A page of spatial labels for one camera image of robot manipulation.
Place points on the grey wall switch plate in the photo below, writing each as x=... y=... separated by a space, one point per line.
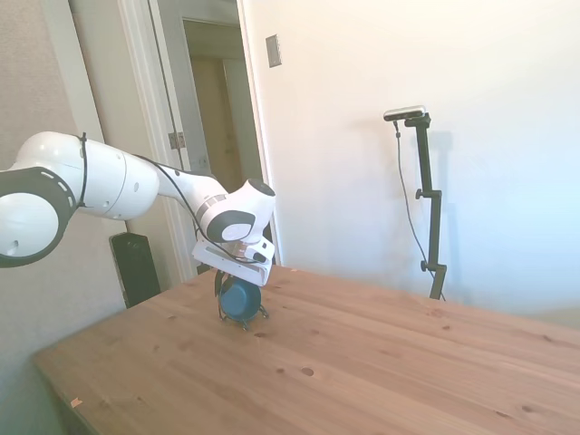
x=273 y=51

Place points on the silver black stereo camera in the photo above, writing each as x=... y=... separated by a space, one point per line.
x=405 y=113

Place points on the white closet door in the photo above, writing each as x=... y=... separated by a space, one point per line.
x=104 y=68

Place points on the blue bowl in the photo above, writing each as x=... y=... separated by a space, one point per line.
x=240 y=299

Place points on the open grey white door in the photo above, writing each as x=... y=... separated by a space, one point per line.
x=186 y=113

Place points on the black tower speaker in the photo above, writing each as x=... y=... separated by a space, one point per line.
x=136 y=272

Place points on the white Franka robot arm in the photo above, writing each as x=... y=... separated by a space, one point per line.
x=113 y=181

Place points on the wooden hallway door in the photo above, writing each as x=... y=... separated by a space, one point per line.
x=213 y=113

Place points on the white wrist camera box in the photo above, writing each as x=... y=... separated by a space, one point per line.
x=260 y=251

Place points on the black camera stand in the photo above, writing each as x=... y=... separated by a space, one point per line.
x=426 y=158

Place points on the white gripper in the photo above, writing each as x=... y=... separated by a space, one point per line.
x=235 y=269

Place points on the metal door hinge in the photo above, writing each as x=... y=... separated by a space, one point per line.
x=177 y=139

